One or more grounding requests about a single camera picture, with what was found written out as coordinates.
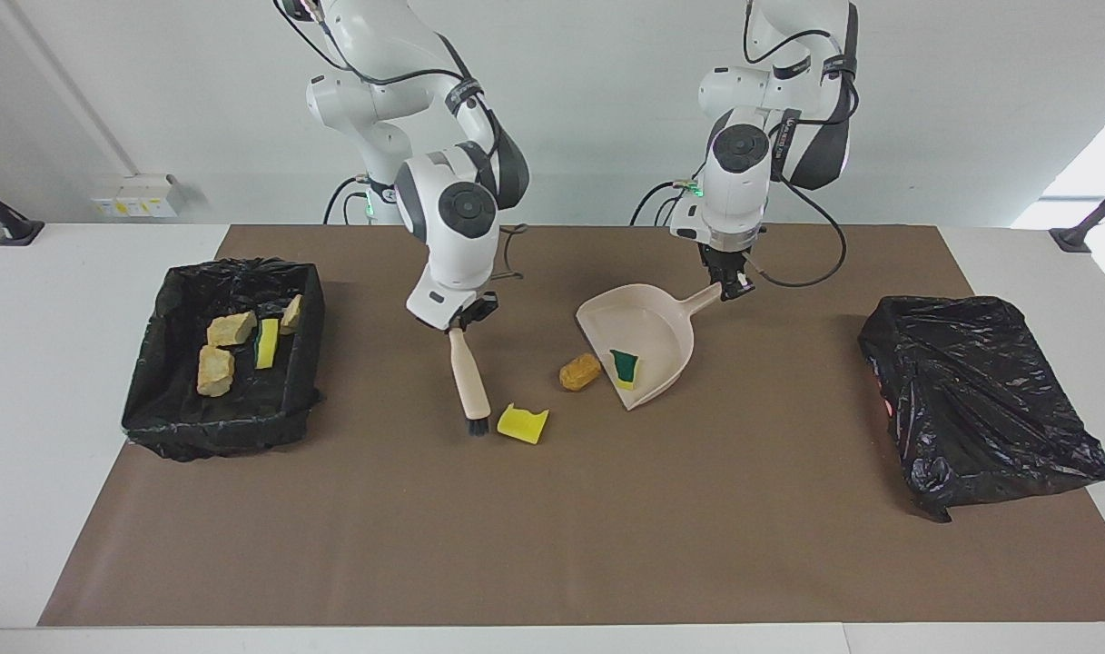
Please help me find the notched yellow sponge piece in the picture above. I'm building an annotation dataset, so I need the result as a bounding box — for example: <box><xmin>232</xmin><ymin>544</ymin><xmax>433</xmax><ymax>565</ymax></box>
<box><xmin>497</xmin><ymin>402</ymin><xmax>550</xmax><ymax>446</ymax></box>

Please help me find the beige plastic dustpan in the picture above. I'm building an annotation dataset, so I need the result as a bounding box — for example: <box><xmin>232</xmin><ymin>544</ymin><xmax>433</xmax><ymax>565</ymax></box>
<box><xmin>576</xmin><ymin>282</ymin><xmax>725</xmax><ymax>411</ymax></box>

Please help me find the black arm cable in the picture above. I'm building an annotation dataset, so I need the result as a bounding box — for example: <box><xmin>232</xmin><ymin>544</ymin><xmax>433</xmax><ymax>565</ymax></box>
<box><xmin>743</xmin><ymin>0</ymin><xmax>857</xmax><ymax>290</ymax></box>
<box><xmin>275</xmin><ymin>0</ymin><xmax>528</xmax><ymax>282</ymax></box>

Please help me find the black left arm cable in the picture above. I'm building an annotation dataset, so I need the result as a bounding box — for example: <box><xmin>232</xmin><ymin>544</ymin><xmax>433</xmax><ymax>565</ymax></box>
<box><xmin>743</xmin><ymin>0</ymin><xmax>857</xmax><ymax>290</ymax></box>

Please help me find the striped croissant piece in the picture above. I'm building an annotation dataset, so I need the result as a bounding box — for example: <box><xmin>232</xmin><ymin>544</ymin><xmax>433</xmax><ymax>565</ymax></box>
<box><xmin>196</xmin><ymin>344</ymin><xmax>236</xmax><ymax>398</ymax></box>

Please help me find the open bin with black bag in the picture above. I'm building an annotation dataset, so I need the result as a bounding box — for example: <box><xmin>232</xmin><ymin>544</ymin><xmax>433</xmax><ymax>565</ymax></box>
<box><xmin>121</xmin><ymin>257</ymin><xmax>326</xmax><ymax>462</ymax></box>

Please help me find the black base cable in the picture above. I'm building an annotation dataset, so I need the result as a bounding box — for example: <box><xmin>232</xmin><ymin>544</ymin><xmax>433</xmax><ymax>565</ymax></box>
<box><xmin>323</xmin><ymin>175</ymin><xmax>371</xmax><ymax>225</ymax></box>
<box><xmin>629</xmin><ymin>177</ymin><xmax>698</xmax><ymax>226</ymax></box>

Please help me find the brown fried croquette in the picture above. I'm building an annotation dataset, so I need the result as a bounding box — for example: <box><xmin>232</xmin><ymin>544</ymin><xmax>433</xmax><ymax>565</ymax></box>
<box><xmin>558</xmin><ymin>352</ymin><xmax>603</xmax><ymax>392</ymax></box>

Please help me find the white wall socket box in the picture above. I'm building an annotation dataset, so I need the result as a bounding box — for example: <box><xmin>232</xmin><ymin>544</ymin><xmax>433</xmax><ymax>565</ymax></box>
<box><xmin>92</xmin><ymin>174</ymin><xmax>186</xmax><ymax>219</ymax></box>

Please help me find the beige hand brush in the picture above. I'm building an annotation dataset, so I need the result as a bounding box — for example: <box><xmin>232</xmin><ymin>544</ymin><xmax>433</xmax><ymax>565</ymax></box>
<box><xmin>449</xmin><ymin>327</ymin><xmax>492</xmax><ymax>437</ymax></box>

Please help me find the bin covered by black bag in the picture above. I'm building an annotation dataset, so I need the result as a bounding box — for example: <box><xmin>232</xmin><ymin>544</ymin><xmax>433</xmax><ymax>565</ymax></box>
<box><xmin>857</xmin><ymin>295</ymin><xmax>1105</xmax><ymax>523</ymax></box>

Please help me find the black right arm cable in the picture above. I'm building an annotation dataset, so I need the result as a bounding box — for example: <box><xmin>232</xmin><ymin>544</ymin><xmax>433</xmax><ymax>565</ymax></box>
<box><xmin>275</xmin><ymin>0</ymin><xmax>528</xmax><ymax>282</ymax></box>

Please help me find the black clamp stand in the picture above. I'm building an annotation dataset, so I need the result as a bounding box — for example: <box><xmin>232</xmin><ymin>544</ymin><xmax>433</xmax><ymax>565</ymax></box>
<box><xmin>1050</xmin><ymin>177</ymin><xmax>1105</xmax><ymax>253</ymax></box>
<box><xmin>0</xmin><ymin>174</ymin><xmax>44</xmax><ymax>247</ymax></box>

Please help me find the brown paper table mat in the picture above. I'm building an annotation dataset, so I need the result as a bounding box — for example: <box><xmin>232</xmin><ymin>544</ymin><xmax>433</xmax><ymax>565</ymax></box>
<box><xmin>37</xmin><ymin>224</ymin><xmax>1105</xmax><ymax>628</ymax></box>

